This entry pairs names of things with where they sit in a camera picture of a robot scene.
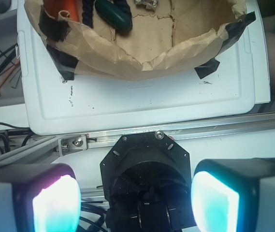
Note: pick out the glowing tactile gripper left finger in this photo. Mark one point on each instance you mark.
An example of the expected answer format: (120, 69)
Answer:
(39, 198)

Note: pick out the aluminium extrusion rail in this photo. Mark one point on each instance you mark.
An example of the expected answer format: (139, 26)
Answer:
(244, 136)

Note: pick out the metal corner bracket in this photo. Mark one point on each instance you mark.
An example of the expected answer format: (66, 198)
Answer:
(72, 144)

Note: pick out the brown paper bag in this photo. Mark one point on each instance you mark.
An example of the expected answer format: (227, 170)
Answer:
(179, 35)

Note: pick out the dark green oval case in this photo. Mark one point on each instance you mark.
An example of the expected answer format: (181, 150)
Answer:
(116, 12)

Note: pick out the black hex key set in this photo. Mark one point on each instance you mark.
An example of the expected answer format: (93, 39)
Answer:
(8, 57)

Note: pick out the orange toy carrot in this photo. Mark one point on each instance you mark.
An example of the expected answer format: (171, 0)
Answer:
(71, 7)

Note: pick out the crumpled white paper ball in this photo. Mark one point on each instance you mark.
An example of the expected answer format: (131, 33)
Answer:
(149, 4)

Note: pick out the orange handled hex key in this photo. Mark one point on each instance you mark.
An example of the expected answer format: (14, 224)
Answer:
(8, 73)

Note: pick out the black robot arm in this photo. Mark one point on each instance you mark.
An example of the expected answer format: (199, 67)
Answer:
(149, 187)

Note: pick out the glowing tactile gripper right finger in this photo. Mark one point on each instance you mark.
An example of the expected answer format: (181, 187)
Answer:
(234, 195)

